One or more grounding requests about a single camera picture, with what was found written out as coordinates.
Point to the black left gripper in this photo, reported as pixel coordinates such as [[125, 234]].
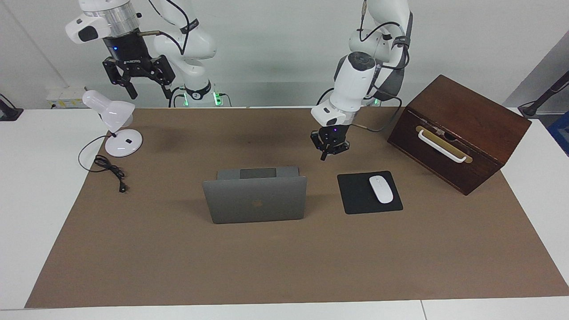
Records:
[[333, 134]]

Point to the white wall power strip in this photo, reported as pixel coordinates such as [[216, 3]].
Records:
[[64, 95]]

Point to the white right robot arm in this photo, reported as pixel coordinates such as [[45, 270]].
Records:
[[195, 49]]

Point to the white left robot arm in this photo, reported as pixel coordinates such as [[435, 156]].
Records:
[[355, 84]]

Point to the black mouse pad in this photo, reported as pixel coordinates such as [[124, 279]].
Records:
[[355, 195]]

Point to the silver Apple laptop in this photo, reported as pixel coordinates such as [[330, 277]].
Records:
[[253, 204]]

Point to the black stand foot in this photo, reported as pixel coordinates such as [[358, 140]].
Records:
[[9, 113]]

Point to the dark brown wooden box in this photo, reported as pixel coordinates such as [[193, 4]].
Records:
[[484, 129]]

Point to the black tripod leg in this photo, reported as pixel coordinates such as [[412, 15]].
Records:
[[540, 100]]

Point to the white desk lamp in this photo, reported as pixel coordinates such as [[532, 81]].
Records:
[[123, 144]]

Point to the white computer mouse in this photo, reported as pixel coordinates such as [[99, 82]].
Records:
[[381, 190]]

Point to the brown table mat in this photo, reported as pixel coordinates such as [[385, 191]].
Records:
[[284, 266]]

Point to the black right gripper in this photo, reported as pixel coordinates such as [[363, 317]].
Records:
[[129, 51]]

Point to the blue object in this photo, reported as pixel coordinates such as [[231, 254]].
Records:
[[561, 133]]

